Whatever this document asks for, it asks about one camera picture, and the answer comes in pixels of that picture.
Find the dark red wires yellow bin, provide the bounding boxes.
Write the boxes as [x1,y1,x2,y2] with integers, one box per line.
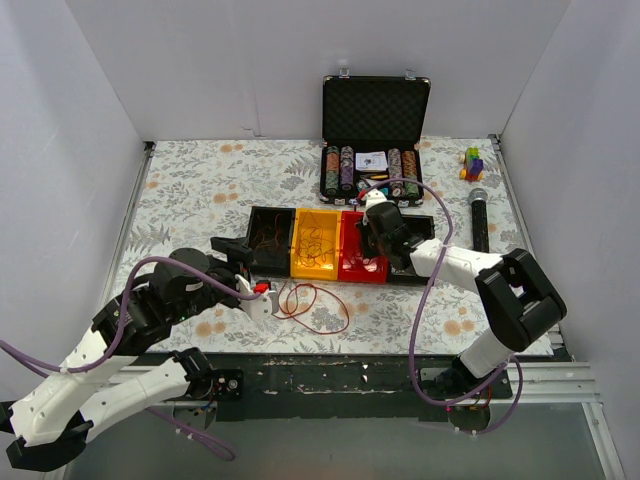
[297,212,334,268]

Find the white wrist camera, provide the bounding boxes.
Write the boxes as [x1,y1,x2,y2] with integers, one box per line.
[357,189,388,212]
[235,275,280,321]

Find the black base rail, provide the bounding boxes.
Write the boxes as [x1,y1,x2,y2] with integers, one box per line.
[170,353,450,423]

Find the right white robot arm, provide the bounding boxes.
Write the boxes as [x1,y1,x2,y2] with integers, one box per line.
[358,194,567,398]

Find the purple cable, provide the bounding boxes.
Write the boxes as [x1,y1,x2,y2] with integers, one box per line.
[0,255,269,461]
[357,177,525,435]

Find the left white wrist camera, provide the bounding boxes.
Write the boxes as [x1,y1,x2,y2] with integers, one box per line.
[235,275,280,321]

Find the copper wires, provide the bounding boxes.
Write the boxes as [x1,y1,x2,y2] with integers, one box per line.
[249,212,291,261]

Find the black bin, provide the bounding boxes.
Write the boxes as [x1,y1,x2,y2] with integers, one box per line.
[386,215,435,286]
[246,206,296,277]

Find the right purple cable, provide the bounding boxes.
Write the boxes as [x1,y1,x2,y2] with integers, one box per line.
[357,177,525,435]

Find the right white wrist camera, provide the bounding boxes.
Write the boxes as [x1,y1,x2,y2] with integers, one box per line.
[357,189,388,212]

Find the playing card deck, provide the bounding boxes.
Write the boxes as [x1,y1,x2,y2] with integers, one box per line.
[354,151,388,172]

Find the black poker chip case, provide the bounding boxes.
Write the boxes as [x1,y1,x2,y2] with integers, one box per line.
[319,71,431,207]

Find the floral table mat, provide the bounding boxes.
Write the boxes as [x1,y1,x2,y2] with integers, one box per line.
[113,137,526,355]

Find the red wire tangle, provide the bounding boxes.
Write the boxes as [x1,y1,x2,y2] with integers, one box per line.
[272,249,389,336]

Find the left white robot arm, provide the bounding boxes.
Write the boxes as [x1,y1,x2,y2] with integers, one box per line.
[1,248,272,472]

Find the colourful toy block car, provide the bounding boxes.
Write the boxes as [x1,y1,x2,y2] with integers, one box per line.
[459,147,484,182]

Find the black microphone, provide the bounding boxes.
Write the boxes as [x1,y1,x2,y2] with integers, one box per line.
[468,188,490,253]

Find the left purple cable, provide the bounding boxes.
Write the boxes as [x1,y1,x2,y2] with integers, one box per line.
[0,255,269,461]

